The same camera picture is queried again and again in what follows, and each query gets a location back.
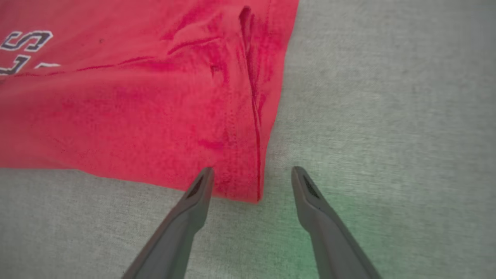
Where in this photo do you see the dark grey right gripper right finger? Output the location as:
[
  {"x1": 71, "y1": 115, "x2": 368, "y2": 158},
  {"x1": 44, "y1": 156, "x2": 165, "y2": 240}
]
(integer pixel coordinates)
[{"x1": 291, "y1": 166, "x2": 382, "y2": 279}]

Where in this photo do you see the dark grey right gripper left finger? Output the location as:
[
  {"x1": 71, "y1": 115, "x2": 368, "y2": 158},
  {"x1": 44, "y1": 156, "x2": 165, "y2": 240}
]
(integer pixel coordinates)
[{"x1": 122, "y1": 167, "x2": 215, "y2": 279}]

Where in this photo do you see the red and white garment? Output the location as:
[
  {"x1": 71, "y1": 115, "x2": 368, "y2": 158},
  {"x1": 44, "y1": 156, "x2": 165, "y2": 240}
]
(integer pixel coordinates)
[{"x1": 0, "y1": 0, "x2": 300, "y2": 203}]

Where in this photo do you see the grey fabric sofa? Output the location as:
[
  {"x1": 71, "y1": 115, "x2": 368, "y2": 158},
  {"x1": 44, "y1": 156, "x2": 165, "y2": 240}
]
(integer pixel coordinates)
[{"x1": 0, "y1": 0, "x2": 496, "y2": 279}]

